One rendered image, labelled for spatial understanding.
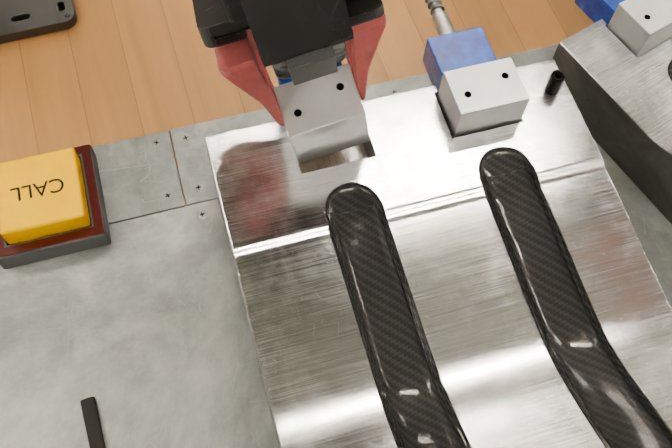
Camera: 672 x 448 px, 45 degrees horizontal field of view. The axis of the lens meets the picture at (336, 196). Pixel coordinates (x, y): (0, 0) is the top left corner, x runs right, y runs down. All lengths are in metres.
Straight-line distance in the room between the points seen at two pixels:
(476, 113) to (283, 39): 0.22
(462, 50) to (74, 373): 0.36
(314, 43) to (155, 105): 0.34
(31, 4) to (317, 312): 0.40
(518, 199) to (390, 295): 0.11
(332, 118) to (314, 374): 0.16
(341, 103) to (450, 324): 0.15
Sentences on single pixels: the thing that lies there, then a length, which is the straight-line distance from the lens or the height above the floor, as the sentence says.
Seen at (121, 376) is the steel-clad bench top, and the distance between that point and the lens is 0.60.
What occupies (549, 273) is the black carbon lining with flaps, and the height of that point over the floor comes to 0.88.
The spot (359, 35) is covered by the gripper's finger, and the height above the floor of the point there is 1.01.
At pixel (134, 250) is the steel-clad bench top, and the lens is 0.63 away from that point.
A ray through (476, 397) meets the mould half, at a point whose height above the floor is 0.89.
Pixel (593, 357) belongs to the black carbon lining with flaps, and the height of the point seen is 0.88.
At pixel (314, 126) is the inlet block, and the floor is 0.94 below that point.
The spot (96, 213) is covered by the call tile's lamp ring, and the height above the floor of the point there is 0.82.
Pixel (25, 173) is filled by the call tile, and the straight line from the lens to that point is 0.63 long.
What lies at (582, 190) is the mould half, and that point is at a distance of 0.57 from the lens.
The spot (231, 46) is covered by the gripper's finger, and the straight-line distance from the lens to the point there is 0.47.
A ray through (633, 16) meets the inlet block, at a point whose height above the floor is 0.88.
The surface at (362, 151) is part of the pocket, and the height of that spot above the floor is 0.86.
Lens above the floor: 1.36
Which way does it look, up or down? 63 degrees down
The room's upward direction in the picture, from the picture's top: 4 degrees clockwise
